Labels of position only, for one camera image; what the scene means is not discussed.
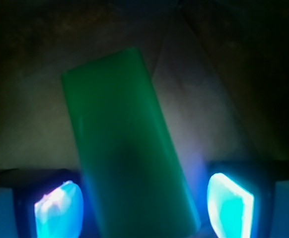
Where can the green rectangular block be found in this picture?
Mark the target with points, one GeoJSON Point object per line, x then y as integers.
{"type": "Point", "coordinates": [134, 179]}

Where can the brown paper bag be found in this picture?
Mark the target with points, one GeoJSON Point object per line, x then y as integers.
{"type": "Point", "coordinates": [220, 68]}

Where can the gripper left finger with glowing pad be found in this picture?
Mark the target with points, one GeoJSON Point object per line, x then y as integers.
{"type": "Point", "coordinates": [41, 203]}

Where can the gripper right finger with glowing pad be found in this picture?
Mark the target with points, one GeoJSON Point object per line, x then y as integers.
{"type": "Point", "coordinates": [249, 199]}

